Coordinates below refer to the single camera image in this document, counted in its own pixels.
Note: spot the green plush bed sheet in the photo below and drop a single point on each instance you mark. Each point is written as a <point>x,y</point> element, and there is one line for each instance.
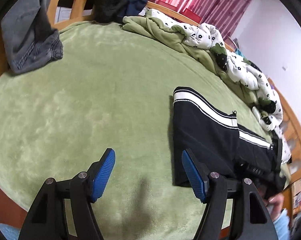
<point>112,89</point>

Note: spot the white floral strawberry duvet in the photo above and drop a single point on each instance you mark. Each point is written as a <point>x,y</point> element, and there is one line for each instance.
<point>205,44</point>

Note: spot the red chair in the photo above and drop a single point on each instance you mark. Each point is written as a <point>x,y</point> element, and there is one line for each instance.
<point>173,12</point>

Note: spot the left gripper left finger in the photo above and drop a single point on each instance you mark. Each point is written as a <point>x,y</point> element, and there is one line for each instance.
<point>46,218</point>

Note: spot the navy blue garment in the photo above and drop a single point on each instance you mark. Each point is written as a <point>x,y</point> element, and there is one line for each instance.
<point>132,8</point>

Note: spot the wooden bed frame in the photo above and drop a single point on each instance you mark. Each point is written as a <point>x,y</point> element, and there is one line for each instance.
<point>265,12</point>

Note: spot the grey jeans on footboard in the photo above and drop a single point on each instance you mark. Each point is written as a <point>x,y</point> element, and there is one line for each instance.
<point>30,41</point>

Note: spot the black sweatpants with white stripe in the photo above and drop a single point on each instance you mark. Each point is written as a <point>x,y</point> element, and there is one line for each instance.
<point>212,135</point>

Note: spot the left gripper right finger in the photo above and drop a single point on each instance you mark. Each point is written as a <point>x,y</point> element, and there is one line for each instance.
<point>249,220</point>

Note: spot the person's right hand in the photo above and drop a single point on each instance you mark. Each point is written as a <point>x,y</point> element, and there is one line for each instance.
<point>275,201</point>

